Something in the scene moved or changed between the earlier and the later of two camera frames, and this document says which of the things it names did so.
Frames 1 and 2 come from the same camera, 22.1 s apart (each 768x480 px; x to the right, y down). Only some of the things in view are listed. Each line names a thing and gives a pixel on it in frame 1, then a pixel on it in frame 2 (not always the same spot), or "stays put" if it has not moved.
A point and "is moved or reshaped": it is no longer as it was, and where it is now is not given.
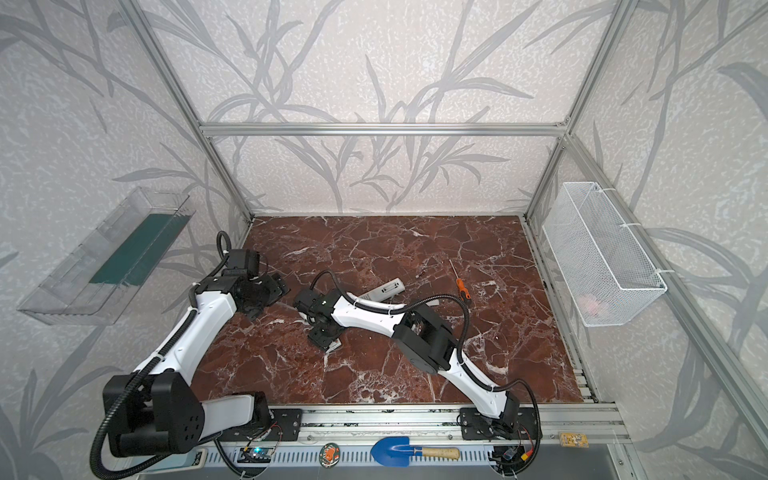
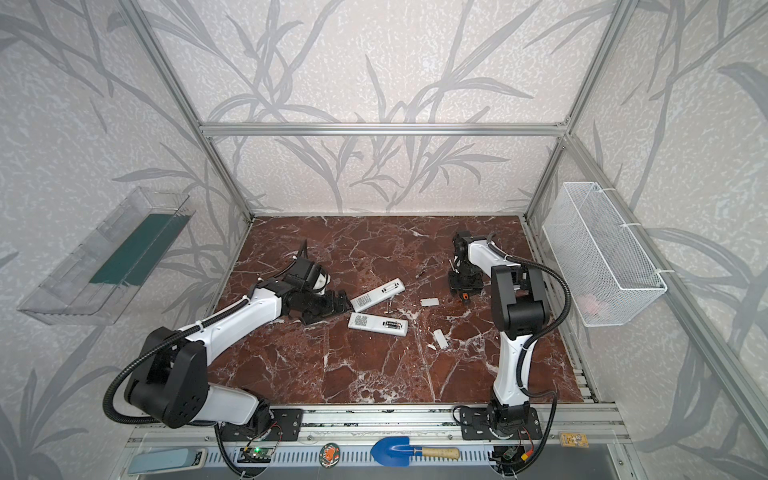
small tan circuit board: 574,440 stays put
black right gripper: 321,335 to 464,281
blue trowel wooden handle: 397,452 stays put
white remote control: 384,292 stays put
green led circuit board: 255,455 stays put
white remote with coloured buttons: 333,345 is moved or reshaped
